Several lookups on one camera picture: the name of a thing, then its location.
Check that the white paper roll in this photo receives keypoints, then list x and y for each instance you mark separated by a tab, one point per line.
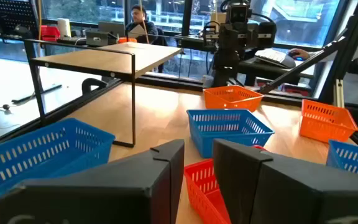
64	28

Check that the orange plastic basket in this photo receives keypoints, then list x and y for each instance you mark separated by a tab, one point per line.
228	104
322	130

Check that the black desk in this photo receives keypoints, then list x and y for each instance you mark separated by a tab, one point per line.
259	70
194	43

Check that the wooden shelf with black frame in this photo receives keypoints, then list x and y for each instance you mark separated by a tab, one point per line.
110	59

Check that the black desk foot bar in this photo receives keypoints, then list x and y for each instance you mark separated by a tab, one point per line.
36	94

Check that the black table clamp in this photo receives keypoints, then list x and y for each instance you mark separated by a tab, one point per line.
87	84

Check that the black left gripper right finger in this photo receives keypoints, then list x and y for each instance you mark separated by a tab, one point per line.
291	193

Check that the black electronics box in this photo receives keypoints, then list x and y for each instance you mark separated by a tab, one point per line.
96	39

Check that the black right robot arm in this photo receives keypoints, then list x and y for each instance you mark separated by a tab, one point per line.
225	68

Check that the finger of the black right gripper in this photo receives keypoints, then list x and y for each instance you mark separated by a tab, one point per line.
210	40
266	34

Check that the red storage bin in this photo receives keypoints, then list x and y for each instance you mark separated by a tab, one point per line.
50	34

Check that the blue plastic basket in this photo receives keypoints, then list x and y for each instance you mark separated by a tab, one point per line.
353	158
42	152
202	144

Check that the grey laptop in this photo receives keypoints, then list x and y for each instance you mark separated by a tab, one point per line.
110	29

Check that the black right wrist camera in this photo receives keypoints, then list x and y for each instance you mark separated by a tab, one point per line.
239	12

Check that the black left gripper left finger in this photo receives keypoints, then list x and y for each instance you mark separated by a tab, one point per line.
104	186

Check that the computer keyboard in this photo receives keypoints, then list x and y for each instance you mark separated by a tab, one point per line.
273	57

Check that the small orange object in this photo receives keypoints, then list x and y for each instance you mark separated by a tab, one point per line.
127	40

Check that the black pegboard panel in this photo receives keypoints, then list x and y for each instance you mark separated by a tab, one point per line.
14	14

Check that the red plastic basket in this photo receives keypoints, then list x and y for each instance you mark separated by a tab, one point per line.
204	193

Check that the person's hand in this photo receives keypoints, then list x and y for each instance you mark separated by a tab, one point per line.
301	54

